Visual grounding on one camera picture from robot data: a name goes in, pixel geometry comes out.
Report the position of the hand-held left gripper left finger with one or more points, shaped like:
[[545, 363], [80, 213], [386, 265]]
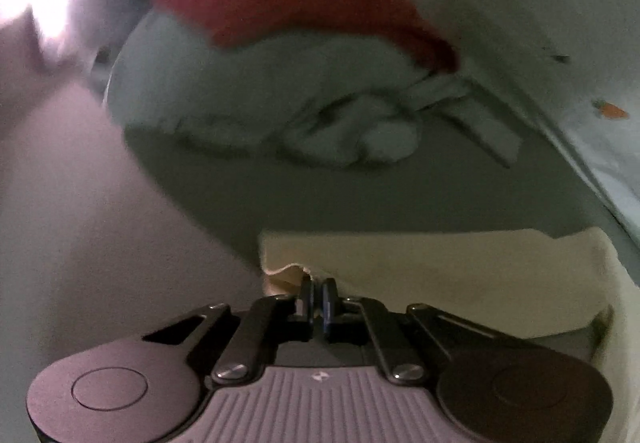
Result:
[[310, 300]]

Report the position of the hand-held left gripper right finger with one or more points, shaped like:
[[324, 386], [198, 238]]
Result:
[[327, 300]]

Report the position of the cream garment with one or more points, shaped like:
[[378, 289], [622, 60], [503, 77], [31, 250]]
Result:
[[425, 268]]

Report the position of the grey-blue garment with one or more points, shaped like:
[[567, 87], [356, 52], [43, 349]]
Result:
[[260, 88]]

